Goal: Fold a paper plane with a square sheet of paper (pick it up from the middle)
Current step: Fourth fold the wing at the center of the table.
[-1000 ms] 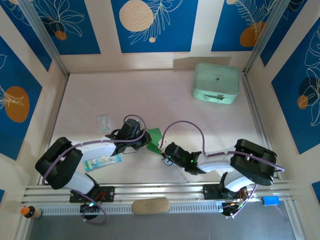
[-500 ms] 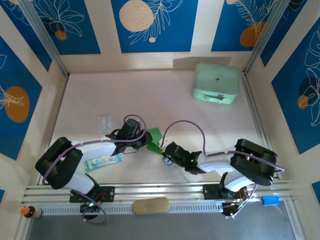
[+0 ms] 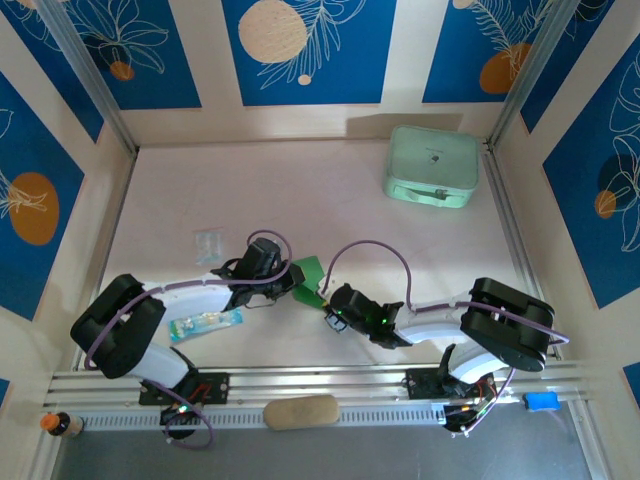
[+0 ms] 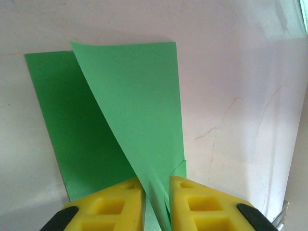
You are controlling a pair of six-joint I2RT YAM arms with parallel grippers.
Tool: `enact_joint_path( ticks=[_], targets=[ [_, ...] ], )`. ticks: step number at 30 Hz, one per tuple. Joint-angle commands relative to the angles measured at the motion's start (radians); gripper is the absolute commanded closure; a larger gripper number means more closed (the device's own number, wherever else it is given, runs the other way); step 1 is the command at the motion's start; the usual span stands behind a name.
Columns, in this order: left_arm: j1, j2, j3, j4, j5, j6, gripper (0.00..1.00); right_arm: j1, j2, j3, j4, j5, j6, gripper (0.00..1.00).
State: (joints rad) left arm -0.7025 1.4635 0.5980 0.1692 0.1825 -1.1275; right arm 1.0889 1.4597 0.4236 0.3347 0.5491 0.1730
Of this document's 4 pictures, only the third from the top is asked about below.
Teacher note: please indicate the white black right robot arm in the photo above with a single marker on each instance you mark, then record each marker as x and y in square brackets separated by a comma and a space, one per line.
[430, 325]

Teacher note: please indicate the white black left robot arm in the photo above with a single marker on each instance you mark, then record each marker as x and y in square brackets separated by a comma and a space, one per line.
[200, 297]

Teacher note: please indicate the blue snack packet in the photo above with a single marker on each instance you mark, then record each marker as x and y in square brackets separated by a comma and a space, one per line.
[210, 320]

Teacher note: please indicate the small clear plastic bag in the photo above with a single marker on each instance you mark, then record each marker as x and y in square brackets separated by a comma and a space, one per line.
[207, 247]

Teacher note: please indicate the tan oval wooden block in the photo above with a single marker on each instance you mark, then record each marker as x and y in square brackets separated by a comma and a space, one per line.
[300, 412]

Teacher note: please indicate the mint green zip case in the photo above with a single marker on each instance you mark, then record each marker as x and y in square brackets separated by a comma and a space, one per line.
[430, 165]

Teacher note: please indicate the small blue box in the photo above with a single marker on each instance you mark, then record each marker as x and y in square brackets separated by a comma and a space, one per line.
[540, 401]

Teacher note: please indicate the small bottle orange cap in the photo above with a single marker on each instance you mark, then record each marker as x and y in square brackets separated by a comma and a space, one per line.
[60, 425]

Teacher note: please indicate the aluminium mounting rail beam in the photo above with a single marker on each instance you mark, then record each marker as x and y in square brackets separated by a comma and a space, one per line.
[325, 380]

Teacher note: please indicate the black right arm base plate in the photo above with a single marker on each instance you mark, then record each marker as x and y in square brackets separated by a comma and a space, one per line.
[420, 382]

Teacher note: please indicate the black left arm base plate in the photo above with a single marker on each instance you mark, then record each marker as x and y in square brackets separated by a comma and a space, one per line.
[215, 387]

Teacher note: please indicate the aluminium table edge rail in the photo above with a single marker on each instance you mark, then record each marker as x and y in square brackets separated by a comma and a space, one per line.
[106, 250]
[512, 225]

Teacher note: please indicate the aluminium frame post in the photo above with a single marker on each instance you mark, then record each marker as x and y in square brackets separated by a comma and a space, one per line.
[90, 75]
[529, 75]

